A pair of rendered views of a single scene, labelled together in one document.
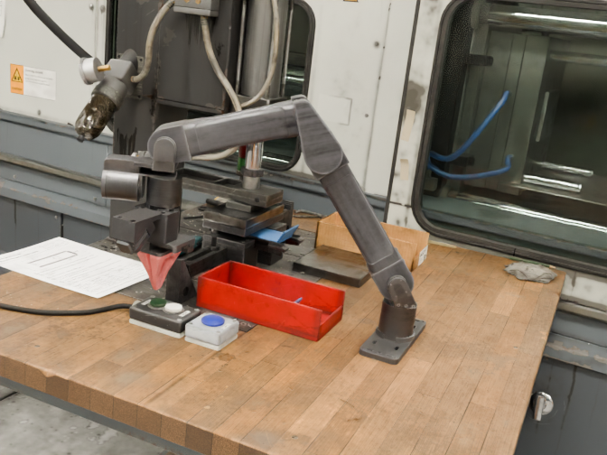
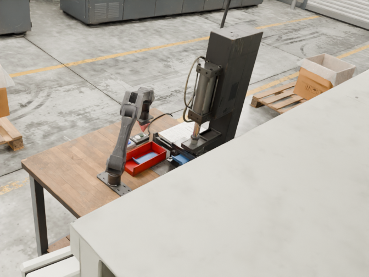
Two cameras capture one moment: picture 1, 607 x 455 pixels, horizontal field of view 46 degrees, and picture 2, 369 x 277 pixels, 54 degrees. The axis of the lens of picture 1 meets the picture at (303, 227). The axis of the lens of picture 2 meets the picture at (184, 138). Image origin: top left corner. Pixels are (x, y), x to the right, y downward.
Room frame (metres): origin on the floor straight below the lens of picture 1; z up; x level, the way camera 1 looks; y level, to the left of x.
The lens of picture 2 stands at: (1.80, -1.44, 2.13)
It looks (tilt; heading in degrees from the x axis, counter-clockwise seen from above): 33 degrees down; 103
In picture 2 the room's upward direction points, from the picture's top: 10 degrees clockwise
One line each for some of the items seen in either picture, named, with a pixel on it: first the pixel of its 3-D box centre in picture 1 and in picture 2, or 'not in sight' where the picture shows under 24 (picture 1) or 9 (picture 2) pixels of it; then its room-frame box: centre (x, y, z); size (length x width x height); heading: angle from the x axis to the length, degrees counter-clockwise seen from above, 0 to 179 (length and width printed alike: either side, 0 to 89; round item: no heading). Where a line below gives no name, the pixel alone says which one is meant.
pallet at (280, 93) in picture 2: not in sight; (307, 106); (2.31, 3.26, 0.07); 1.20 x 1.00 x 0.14; 61
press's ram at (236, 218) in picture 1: (220, 162); (201, 129); (1.51, 0.19, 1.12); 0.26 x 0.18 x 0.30; 68
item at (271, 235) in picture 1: (259, 227); (185, 155); (1.47, 0.09, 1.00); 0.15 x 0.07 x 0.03; 68
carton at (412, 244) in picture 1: (371, 241); not in sight; (1.69, -0.17, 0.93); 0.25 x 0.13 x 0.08; 68
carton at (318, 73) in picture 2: not in sight; (324, 79); (2.42, 3.55, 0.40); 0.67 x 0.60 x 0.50; 60
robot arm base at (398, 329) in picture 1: (396, 319); (114, 177); (1.20, -0.19, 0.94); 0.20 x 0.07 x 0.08; 158
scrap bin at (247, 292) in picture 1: (270, 298); (143, 158); (1.25, 0.05, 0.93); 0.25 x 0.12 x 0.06; 68
